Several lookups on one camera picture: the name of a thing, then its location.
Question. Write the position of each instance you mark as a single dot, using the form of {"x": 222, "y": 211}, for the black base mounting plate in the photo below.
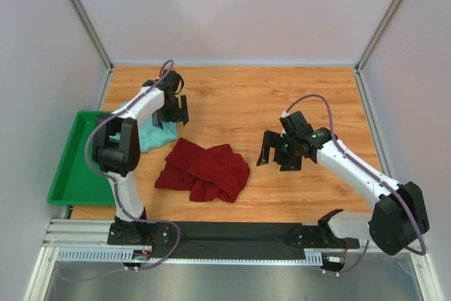
{"x": 265, "y": 240}

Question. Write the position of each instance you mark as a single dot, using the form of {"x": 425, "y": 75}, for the left aluminium corner post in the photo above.
{"x": 91, "y": 33}

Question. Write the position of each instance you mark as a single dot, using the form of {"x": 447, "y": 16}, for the green plastic tray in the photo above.
{"x": 74, "y": 182}

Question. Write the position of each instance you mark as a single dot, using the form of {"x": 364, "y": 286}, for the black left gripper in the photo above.
{"x": 180, "y": 115}

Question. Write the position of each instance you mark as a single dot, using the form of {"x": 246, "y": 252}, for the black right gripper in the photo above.
{"x": 271, "y": 139}

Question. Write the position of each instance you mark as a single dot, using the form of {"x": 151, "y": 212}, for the aluminium corner post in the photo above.
{"x": 383, "y": 25}
{"x": 91, "y": 33}

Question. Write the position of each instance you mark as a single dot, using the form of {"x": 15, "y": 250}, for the right aluminium corner post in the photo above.
{"x": 383, "y": 25}

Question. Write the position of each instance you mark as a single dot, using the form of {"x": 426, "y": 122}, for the slotted white cable duct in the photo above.
{"x": 129, "y": 256}

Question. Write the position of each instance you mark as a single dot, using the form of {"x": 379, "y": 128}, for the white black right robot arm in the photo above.
{"x": 398, "y": 214}

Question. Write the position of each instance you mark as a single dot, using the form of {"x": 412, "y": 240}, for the dark red t-shirt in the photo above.
{"x": 207, "y": 174}

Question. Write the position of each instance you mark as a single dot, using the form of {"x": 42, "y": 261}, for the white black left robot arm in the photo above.
{"x": 116, "y": 151}

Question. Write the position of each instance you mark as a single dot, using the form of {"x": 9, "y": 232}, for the aluminium frame rail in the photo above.
{"x": 77, "y": 233}

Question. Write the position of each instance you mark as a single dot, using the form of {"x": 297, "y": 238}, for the light teal t-shirt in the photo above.
{"x": 150, "y": 136}

